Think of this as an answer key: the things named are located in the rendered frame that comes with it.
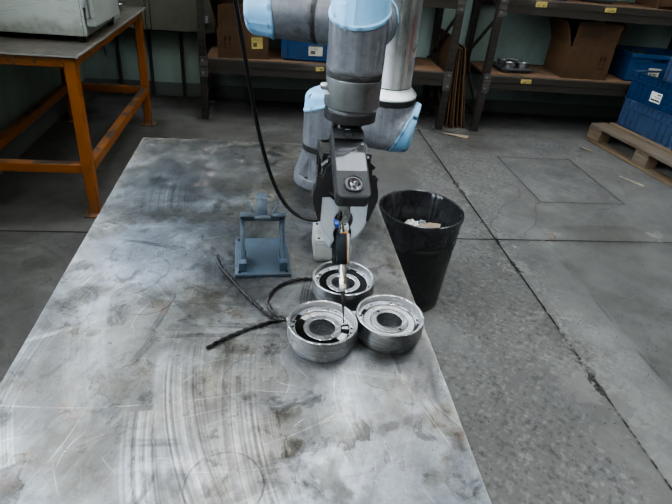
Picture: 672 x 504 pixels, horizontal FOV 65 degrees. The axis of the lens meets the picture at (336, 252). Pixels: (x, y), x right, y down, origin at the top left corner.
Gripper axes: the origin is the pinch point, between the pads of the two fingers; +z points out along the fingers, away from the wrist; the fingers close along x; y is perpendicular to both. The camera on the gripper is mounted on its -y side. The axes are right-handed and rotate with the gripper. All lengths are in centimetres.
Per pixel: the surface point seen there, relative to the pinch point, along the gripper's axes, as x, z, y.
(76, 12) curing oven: 87, 2, 207
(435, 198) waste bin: -65, 52, 122
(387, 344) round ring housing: -6.1, 10.8, -11.5
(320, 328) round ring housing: 3.0, 12.3, -5.6
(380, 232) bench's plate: -14.0, 13.2, 26.0
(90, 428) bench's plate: 33.2, 13.3, -21.4
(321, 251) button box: 0.1, 11.2, 15.3
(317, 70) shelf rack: -42, 51, 336
